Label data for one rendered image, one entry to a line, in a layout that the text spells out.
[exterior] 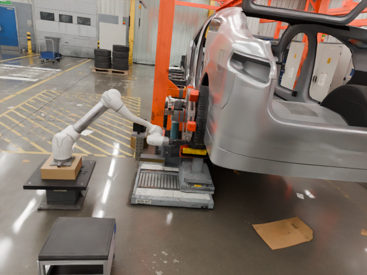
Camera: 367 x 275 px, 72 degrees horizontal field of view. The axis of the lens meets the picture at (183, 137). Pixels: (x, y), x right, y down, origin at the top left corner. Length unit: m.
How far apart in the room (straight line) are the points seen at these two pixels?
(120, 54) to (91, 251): 9.44
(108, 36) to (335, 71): 10.02
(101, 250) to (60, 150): 1.06
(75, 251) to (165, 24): 2.26
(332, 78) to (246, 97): 5.36
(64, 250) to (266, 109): 1.46
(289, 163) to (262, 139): 0.28
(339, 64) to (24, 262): 6.58
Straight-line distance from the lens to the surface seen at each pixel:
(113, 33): 13.40
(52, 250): 1.79
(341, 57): 6.88
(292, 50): 8.44
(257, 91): 1.58
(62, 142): 2.43
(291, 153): 1.76
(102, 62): 10.82
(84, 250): 1.75
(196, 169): 2.82
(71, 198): 2.63
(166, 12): 2.94
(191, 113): 2.33
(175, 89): 4.95
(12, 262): 2.29
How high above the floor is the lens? 1.58
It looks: 21 degrees down
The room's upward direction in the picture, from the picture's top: 7 degrees clockwise
